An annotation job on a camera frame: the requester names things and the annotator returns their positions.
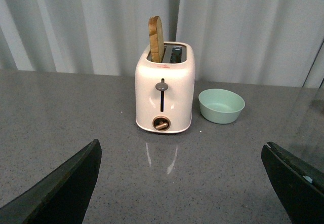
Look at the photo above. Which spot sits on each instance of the mint green bowl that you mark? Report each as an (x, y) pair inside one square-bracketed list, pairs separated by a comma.
[(220, 106)]

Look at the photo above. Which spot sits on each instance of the toast bread slice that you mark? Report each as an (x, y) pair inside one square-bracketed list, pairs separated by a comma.
[(156, 39)]

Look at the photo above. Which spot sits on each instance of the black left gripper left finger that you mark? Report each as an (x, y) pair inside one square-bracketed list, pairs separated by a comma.
[(62, 196)]

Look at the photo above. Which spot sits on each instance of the cream white toaster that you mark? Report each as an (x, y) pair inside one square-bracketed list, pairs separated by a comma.
[(164, 91)]

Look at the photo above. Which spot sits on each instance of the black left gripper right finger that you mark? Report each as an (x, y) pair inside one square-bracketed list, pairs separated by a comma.
[(298, 185)]

